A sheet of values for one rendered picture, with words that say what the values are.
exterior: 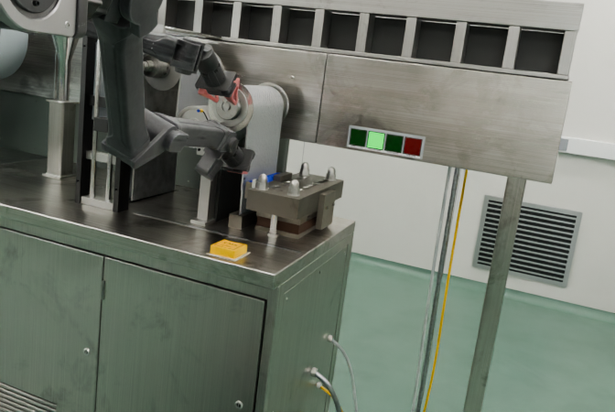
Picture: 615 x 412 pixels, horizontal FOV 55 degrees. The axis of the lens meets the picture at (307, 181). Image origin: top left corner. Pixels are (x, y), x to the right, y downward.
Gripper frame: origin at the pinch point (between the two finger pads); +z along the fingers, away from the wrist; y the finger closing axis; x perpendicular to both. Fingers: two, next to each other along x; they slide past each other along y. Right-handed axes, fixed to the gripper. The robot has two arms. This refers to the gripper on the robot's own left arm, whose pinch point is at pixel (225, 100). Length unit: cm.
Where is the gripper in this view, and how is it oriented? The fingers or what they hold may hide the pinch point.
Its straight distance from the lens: 169.3
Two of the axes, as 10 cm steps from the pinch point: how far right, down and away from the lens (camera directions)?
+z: 2.0, 5.2, 8.3
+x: 3.2, -8.4, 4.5
